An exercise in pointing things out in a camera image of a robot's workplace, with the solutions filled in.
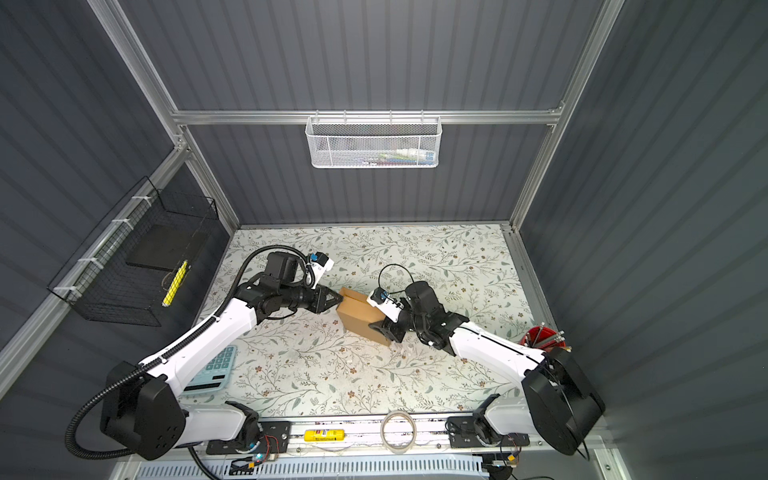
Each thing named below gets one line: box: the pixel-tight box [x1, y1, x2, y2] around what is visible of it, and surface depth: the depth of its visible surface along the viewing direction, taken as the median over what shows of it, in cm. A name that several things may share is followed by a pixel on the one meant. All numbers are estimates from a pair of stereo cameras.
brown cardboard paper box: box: [336, 287, 390, 347], surface depth 81 cm
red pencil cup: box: [520, 326, 567, 351], surface depth 78 cm
